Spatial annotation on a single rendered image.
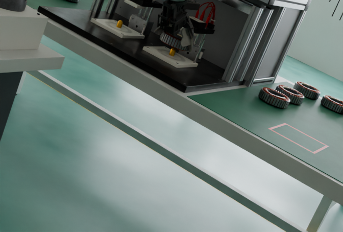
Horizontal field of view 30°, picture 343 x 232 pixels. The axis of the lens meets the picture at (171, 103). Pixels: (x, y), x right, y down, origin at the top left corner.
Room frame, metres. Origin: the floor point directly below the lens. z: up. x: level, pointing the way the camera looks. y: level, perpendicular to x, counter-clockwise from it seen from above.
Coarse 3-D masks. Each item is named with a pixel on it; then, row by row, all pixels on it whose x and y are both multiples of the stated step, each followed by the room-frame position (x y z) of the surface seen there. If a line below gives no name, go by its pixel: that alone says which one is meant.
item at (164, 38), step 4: (164, 32) 2.14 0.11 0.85; (160, 36) 2.15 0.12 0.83; (164, 36) 2.13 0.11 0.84; (168, 36) 2.12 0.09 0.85; (172, 36) 2.12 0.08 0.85; (176, 36) 2.20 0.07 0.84; (180, 36) 2.20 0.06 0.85; (164, 40) 2.13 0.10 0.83; (168, 40) 2.11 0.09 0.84; (172, 40) 2.11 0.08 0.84; (176, 40) 2.11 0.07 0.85; (180, 40) 2.12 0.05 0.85; (168, 44) 2.11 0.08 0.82; (172, 44) 2.11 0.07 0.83; (176, 44) 2.11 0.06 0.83; (180, 44) 2.11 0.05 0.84; (176, 48) 2.12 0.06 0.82; (180, 48) 2.12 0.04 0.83; (184, 48) 2.12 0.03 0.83
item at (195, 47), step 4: (196, 44) 2.30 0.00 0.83; (192, 48) 2.27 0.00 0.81; (196, 48) 2.27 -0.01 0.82; (204, 48) 2.30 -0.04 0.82; (180, 52) 2.29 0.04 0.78; (184, 52) 2.28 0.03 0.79; (188, 52) 2.28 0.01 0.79; (192, 52) 2.27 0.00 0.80; (196, 52) 2.26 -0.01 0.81; (184, 56) 2.28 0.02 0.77; (188, 56) 2.27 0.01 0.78; (192, 56) 2.27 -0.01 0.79; (192, 60) 2.26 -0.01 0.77; (200, 60) 2.30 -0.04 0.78
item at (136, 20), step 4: (132, 16) 2.39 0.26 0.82; (136, 16) 2.38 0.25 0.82; (140, 16) 2.41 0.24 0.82; (132, 20) 2.39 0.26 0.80; (136, 20) 2.38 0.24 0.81; (140, 20) 2.37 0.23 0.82; (144, 20) 2.37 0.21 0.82; (132, 24) 2.39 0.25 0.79; (136, 24) 2.38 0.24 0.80; (140, 24) 2.37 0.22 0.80; (144, 24) 2.36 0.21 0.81; (148, 24) 2.37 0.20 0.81; (152, 24) 2.40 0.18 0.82; (132, 28) 2.38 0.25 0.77; (136, 28) 2.38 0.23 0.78; (140, 28) 2.37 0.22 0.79; (148, 28) 2.38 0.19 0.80; (140, 32) 2.37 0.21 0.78; (144, 32) 2.37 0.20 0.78; (148, 32) 2.39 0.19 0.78
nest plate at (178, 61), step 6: (144, 48) 2.13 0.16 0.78; (150, 48) 2.14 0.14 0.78; (156, 48) 2.18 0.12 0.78; (162, 48) 2.22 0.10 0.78; (156, 54) 2.11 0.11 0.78; (162, 54) 2.13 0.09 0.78; (168, 54) 2.16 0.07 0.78; (168, 60) 2.09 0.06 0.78; (174, 60) 2.11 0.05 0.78; (180, 60) 2.14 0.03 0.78; (186, 60) 2.18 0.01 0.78; (180, 66) 2.09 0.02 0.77; (186, 66) 2.13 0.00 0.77; (192, 66) 2.17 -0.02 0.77
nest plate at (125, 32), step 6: (96, 24) 2.22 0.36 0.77; (102, 24) 2.21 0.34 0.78; (108, 24) 2.25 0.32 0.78; (114, 24) 2.29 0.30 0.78; (108, 30) 2.20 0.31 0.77; (114, 30) 2.19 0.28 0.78; (120, 30) 2.23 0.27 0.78; (126, 30) 2.27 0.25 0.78; (132, 30) 2.31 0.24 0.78; (120, 36) 2.17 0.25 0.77; (126, 36) 2.19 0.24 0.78; (132, 36) 2.23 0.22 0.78; (138, 36) 2.26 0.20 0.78; (144, 36) 2.30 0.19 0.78
